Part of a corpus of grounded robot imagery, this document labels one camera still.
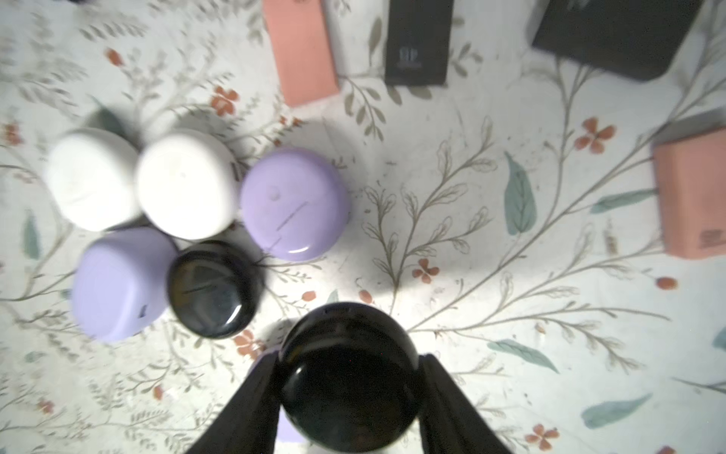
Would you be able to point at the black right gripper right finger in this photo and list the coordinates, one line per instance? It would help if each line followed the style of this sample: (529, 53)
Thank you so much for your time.
(449, 423)

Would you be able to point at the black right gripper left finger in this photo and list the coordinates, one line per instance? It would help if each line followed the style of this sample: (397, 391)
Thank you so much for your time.
(249, 422)

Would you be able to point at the black earphone case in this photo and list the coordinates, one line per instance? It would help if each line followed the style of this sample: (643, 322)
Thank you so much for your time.
(349, 378)
(214, 289)

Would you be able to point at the purple earphone case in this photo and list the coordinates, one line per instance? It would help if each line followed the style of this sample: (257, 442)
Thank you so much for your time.
(119, 287)
(294, 204)

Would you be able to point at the white earphone case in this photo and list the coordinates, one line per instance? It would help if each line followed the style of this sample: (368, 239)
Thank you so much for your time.
(91, 177)
(188, 185)

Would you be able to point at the pink eraser block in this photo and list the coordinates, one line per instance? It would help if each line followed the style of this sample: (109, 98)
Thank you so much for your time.
(301, 49)
(690, 180)

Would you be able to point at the black eraser block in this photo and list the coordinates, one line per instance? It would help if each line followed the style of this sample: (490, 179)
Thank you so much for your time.
(417, 49)

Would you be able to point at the black flat case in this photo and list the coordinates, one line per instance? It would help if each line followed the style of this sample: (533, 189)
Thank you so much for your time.
(634, 39)

